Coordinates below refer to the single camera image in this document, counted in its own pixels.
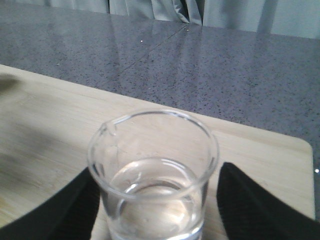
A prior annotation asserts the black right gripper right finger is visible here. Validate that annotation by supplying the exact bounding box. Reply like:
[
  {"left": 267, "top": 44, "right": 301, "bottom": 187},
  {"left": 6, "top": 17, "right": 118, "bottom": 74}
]
[{"left": 216, "top": 162, "right": 320, "bottom": 240}]

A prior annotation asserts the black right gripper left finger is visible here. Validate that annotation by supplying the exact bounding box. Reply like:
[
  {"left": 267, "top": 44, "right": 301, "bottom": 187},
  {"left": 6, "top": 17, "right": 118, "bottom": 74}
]
[{"left": 0, "top": 168, "right": 100, "bottom": 240}]

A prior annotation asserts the clear glass beaker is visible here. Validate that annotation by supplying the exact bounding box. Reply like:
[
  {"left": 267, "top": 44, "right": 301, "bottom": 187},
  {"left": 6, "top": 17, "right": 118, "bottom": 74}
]
[{"left": 87, "top": 109, "right": 220, "bottom": 240}]

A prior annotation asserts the wooden cutting board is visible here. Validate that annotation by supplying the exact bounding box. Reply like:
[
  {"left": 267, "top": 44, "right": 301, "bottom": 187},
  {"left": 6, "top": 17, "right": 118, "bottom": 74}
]
[{"left": 0, "top": 65, "right": 316, "bottom": 240}]

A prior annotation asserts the grey curtain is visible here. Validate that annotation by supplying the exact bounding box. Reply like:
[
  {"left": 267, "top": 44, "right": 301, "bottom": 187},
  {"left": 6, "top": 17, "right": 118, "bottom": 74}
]
[{"left": 28, "top": 0, "right": 320, "bottom": 39}]

